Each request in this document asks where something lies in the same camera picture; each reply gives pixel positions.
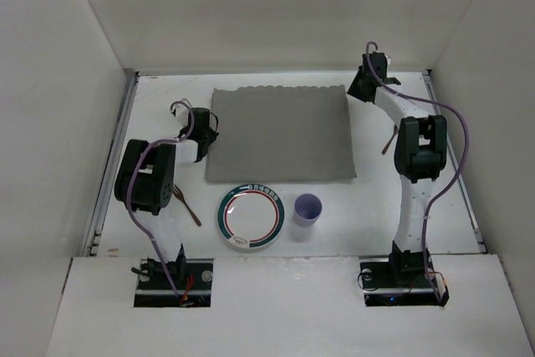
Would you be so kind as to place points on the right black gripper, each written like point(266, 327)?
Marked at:
point(361, 87)

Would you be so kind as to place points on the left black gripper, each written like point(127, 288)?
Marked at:
point(209, 138)

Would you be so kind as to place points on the grey cloth placemat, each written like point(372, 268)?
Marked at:
point(276, 134)

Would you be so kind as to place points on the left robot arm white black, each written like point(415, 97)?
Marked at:
point(145, 179)

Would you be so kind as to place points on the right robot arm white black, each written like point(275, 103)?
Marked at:
point(419, 158)

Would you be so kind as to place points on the brown wooden spoon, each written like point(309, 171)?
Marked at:
point(390, 141)

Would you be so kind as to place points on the brown wooden fork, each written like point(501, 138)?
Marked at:
point(178, 194)

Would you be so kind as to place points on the white plate green red rim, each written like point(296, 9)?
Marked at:
point(250, 217)

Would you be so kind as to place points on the lilac plastic cup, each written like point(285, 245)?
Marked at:
point(307, 209)

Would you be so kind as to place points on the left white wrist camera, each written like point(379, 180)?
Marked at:
point(180, 112)

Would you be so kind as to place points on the right aluminium table rail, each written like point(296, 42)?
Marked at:
point(457, 164)

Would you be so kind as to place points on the aluminium table rail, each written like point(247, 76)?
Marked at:
point(457, 164)
point(95, 223)

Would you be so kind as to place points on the left aluminium table rail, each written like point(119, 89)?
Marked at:
point(95, 223)

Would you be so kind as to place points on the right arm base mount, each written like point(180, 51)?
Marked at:
point(384, 285)

